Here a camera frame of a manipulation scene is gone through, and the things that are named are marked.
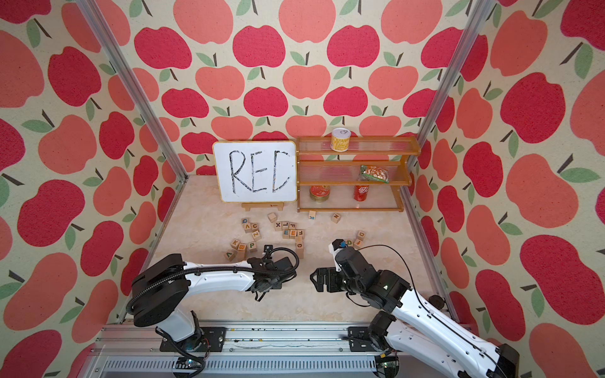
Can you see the wooden block letter V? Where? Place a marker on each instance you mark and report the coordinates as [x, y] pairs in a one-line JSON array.
[[230, 255]]

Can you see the red flat tin can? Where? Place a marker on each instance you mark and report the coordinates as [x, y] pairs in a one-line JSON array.
[[319, 193]]

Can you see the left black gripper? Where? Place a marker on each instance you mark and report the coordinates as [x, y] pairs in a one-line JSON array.
[[280, 286]]

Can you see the green snack bag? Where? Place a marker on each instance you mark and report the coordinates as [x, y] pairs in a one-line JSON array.
[[374, 173]]

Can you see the whiteboard with RED writing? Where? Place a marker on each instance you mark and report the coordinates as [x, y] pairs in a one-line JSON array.
[[256, 171]]

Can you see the wooden three-tier shelf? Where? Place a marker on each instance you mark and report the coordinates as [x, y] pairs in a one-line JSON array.
[[318, 164]]

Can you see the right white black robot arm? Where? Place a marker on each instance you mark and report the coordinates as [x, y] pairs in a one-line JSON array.
[[408, 323]]

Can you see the red soda can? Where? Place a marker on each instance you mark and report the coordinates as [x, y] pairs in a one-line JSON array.
[[361, 192]]

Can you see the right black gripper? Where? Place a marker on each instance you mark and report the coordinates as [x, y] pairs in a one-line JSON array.
[[330, 272]]

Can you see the yellow tin can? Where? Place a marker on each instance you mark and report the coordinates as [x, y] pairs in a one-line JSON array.
[[340, 139]]

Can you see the wooden block letter G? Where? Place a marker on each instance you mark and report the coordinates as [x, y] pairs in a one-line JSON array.
[[300, 250]]

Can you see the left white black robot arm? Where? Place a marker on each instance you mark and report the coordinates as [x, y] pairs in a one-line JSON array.
[[157, 292]]

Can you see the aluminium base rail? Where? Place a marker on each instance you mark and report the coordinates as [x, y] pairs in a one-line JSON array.
[[267, 349]]

